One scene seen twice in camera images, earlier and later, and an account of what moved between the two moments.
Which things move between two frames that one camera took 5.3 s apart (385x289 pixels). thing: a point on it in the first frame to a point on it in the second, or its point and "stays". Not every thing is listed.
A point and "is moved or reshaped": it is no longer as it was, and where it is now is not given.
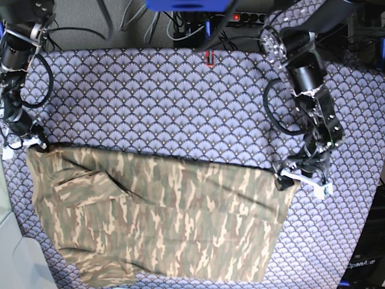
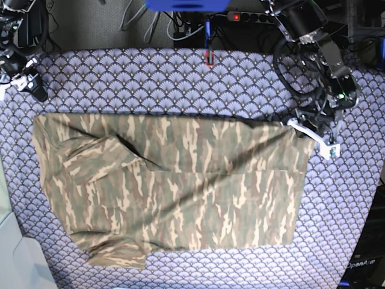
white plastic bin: x=22 y=265 stays
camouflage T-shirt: x=114 y=215 is moved or reshaped
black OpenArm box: x=366 y=270 stays
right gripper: x=314 y=161 to x=320 y=127
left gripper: x=29 y=139 to x=27 y=80
